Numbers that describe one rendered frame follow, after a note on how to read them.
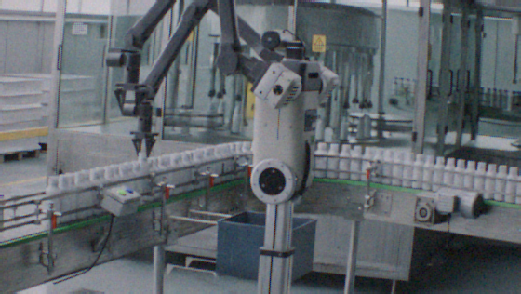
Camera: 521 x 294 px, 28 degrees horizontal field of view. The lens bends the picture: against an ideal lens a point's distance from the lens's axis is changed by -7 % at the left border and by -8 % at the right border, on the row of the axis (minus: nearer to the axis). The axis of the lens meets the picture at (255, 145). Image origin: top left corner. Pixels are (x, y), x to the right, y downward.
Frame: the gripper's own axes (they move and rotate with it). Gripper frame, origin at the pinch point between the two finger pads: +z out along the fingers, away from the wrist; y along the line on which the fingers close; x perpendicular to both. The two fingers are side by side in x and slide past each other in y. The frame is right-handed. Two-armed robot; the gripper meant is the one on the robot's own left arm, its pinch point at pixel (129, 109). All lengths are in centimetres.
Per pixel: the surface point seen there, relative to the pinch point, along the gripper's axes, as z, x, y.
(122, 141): 53, 348, -182
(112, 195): 29.3, -10.5, 0.0
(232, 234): 50, 56, 19
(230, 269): 64, 55, 19
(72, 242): 46, -22, -10
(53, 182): 24.9, -27.7, -14.9
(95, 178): 26.0, 2.1, -14.1
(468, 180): 33, 164, 95
